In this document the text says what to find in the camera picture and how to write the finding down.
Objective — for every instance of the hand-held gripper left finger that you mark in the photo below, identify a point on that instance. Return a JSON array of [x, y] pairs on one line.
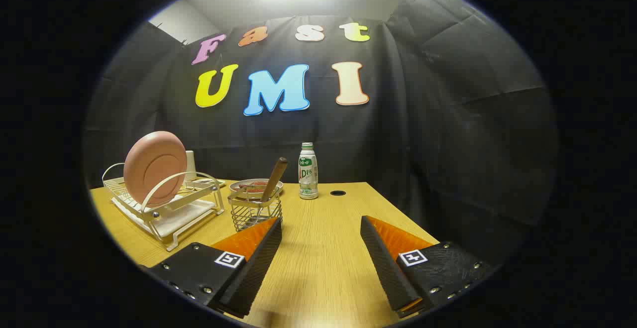
[[259, 268]]

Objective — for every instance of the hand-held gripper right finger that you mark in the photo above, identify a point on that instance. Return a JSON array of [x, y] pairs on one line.
[[385, 268]]

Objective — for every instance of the pink plate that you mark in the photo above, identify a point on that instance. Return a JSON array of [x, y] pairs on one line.
[[154, 168]]

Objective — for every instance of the beige plate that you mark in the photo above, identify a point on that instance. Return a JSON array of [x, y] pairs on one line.
[[239, 191]]

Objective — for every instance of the raw meat piece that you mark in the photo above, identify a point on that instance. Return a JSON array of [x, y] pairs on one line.
[[260, 184], [247, 188]]

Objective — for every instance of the black table grommet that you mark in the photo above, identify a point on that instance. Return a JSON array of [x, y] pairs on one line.
[[338, 193]]

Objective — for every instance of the divided tray with beans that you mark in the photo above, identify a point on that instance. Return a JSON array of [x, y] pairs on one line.
[[217, 182]]

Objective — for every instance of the white bottle green label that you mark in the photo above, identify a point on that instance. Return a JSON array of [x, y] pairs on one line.
[[308, 173]]

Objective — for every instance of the white toaster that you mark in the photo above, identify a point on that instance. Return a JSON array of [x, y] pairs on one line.
[[190, 164]]

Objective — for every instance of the black backdrop cloth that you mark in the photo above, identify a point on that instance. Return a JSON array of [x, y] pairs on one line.
[[423, 144]]

